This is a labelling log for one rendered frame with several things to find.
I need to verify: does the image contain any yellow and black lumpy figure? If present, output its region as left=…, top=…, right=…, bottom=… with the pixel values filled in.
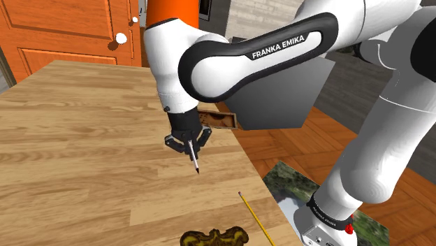
left=180, top=225, right=250, bottom=246

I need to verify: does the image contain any silver pen with black tip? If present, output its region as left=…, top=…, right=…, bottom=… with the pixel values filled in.
left=187, top=140, right=201, bottom=175

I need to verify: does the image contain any brown wooden tray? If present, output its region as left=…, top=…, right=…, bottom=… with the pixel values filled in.
left=197, top=108, right=238, bottom=130

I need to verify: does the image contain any orange cylinder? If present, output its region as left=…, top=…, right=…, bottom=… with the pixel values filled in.
left=145, top=0, right=200, bottom=29

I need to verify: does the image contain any robot stand with landscape pattern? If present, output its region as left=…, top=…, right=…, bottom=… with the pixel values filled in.
left=262, top=160, right=391, bottom=246

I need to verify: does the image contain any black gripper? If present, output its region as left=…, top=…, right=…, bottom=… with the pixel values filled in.
left=164, top=107, right=213, bottom=155

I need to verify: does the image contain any yellow pencil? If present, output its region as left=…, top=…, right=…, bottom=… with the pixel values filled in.
left=238, top=191, right=277, bottom=246

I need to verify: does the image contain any orange door with white knobs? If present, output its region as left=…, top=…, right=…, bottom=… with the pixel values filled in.
left=0, top=0, right=143, bottom=84

